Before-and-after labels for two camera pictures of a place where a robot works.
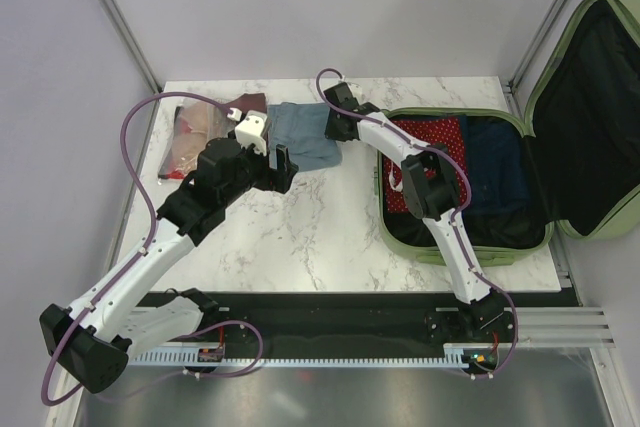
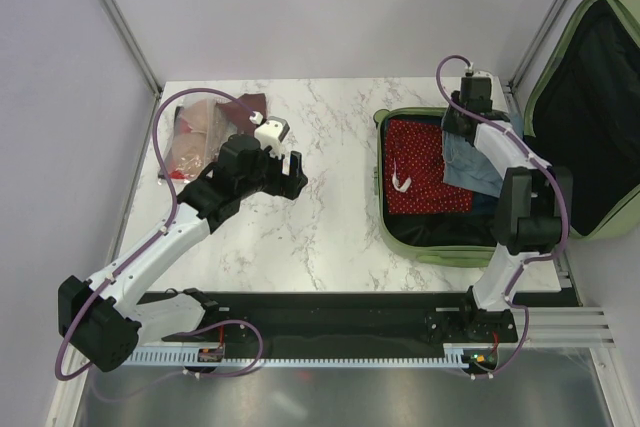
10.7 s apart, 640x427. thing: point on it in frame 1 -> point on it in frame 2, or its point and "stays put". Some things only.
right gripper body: x=332 y=131 -> x=450 y=120
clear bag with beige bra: x=194 y=124 stays put
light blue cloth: x=301 y=128 -> x=464 y=168
